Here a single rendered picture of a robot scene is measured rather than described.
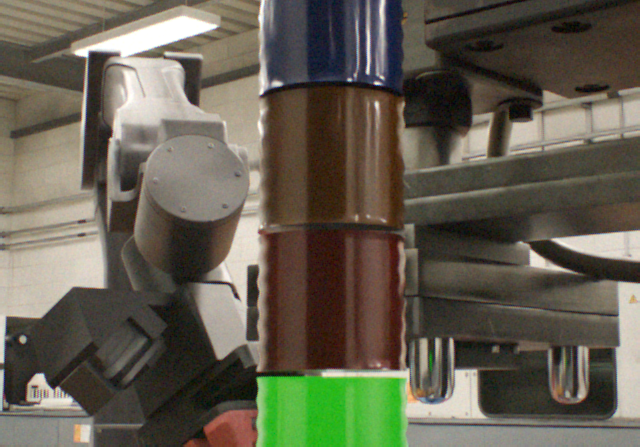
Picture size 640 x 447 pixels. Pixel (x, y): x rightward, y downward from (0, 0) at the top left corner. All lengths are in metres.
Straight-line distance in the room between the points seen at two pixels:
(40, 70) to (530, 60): 11.02
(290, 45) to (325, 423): 0.09
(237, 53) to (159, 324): 10.07
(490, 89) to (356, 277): 0.31
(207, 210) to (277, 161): 0.35
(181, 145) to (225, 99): 10.06
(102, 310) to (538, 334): 0.22
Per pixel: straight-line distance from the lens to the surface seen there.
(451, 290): 0.53
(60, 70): 11.67
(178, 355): 0.68
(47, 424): 8.90
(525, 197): 0.53
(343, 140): 0.30
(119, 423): 0.95
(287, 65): 0.31
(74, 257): 12.24
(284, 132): 0.30
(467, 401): 6.21
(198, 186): 0.66
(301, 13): 0.31
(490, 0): 0.53
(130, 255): 0.73
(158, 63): 0.97
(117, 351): 0.64
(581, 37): 0.54
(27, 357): 9.68
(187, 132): 0.68
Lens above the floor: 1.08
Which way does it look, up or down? 9 degrees up
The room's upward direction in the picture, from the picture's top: straight up
